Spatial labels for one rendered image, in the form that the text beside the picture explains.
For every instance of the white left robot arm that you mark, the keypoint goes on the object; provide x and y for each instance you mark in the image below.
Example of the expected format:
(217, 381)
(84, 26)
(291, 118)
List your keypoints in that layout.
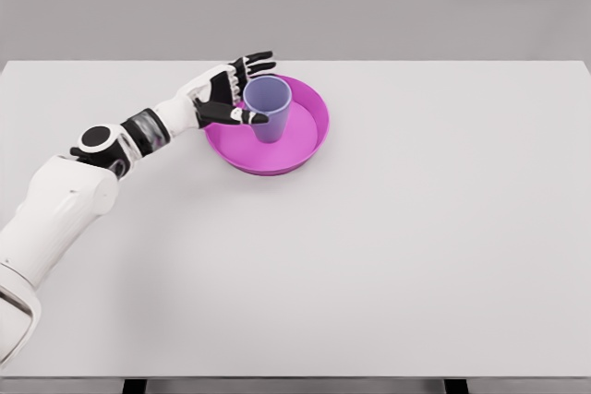
(69, 200)

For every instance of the lavender plastic cup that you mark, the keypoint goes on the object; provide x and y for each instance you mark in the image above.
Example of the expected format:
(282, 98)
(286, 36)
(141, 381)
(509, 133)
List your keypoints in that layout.
(270, 110)

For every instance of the magenta round plate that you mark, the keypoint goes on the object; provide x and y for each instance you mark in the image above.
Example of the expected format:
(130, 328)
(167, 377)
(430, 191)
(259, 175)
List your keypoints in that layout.
(295, 135)

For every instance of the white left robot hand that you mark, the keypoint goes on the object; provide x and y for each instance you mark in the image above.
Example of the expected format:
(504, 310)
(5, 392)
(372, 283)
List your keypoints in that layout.
(208, 85)

